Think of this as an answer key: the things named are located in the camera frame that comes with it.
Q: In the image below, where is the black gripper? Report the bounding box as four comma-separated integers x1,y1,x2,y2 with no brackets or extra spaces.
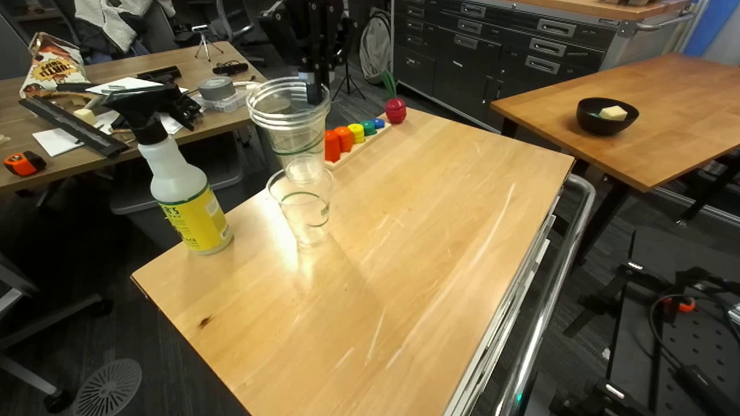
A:
284,0,347,105

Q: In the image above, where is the black tripod stand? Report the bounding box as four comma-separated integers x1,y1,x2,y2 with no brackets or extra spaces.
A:
337,0,368,104

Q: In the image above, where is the white fan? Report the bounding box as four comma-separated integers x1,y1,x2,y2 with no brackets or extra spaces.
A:
357,7,395,85

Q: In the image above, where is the orange toy peg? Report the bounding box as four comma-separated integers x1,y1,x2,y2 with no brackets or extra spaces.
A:
336,124,357,154

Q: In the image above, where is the red-orange toy peg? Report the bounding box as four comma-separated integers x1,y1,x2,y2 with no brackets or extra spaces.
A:
319,126,347,164

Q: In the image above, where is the small black remote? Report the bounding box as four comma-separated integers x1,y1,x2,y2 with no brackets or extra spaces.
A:
211,57,253,79

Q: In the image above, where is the grey tape roll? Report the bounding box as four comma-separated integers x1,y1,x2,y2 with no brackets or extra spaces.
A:
196,76,248,111

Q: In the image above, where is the dark tool cabinet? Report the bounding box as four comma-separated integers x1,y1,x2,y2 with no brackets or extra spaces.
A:
392,0,696,130

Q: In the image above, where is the flat black device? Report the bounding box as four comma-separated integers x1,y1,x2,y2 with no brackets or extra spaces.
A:
136,65,186,85

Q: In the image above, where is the white yellow spray bottle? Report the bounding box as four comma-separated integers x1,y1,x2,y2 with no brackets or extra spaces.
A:
114,89,237,258

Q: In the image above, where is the light grey jacket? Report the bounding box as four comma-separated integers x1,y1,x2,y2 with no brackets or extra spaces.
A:
72,0,181,56

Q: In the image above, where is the long black bar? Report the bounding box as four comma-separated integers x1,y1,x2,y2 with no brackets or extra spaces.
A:
20,97,129,158

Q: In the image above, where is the chip bag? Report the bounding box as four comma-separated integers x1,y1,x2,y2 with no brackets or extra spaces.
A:
20,31,94,102

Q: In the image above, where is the white paper sheet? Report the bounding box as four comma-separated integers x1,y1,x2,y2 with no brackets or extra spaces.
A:
31,124,85,158

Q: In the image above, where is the black bowl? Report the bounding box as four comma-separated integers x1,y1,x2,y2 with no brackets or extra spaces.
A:
575,94,642,139

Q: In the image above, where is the pale food lump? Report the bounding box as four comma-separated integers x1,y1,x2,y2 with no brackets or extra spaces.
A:
596,104,632,124

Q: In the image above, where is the wooden office desk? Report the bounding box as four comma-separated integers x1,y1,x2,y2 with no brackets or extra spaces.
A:
0,42,294,193

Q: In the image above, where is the orange tape measure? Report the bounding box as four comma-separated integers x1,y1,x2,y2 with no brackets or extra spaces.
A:
3,149,50,180

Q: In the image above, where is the wooden side table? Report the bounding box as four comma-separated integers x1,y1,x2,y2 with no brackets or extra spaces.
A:
490,52,740,193

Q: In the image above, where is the round grey floor grille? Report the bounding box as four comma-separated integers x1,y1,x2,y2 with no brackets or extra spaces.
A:
72,356,147,416

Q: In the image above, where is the blue panel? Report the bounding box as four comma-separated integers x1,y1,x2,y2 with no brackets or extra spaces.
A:
681,0,740,60

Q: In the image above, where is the grey chair base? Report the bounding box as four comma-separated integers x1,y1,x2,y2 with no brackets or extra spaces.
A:
0,252,111,413

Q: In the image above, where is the black perforated board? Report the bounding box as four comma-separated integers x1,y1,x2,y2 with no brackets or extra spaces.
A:
608,295,740,416

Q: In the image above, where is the metal cart handle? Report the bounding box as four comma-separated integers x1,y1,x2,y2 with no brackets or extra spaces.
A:
494,173,599,416

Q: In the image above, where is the orange clamp handle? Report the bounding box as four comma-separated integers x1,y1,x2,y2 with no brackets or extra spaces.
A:
668,295,701,318

